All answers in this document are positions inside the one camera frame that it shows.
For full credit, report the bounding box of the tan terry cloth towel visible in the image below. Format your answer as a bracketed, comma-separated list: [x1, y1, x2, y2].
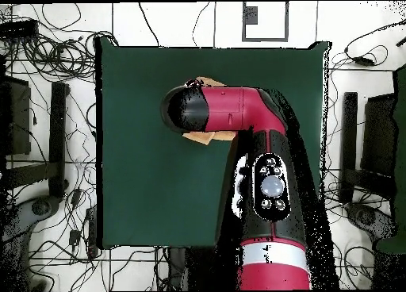
[182, 76, 238, 146]

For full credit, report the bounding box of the black flat device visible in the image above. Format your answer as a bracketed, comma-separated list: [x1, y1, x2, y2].
[0, 18, 40, 40]

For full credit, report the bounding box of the dark green table cloth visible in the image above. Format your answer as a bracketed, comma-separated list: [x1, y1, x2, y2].
[94, 36, 332, 251]

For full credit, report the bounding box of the black power adapter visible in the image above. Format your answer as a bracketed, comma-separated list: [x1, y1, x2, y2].
[352, 56, 376, 67]

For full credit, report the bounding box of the black box case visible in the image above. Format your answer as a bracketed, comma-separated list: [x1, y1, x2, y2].
[0, 75, 33, 156]
[361, 93, 397, 179]

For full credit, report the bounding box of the black power strip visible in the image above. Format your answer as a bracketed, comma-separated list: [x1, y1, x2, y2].
[84, 206, 98, 258]

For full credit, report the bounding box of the small black adapter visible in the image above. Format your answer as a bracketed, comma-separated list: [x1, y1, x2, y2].
[68, 229, 82, 246]

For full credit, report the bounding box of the grey wheeled floor base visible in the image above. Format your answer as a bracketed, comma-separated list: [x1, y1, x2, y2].
[0, 194, 62, 274]
[345, 202, 397, 240]

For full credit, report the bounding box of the black stand frame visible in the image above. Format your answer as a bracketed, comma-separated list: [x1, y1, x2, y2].
[6, 81, 71, 199]
[338, 91, 397, 204]

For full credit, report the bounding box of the black cable tangle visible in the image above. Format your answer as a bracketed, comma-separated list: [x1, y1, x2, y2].
[0, 2, 120, 83]

